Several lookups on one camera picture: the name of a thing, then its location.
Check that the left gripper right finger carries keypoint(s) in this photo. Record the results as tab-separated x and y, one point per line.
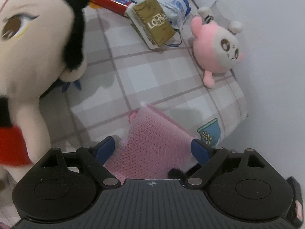
210	160

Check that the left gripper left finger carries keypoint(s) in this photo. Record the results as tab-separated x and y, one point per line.
92	160

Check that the pink knitted cloth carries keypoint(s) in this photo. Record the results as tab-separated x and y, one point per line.
153	145

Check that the red toothpaste box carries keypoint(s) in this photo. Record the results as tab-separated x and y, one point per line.
117	6

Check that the checkered bed sheet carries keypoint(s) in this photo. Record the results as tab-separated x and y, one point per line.
122	73

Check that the pink round plush toy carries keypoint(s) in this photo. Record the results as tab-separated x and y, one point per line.
215	48

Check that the large boy plush doll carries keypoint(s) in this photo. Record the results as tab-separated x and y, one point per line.
41	44

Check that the clear plastic cup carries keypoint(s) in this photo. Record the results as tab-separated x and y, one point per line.
222	13

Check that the gold snack packet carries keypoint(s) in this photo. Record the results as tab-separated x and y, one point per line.
151	23

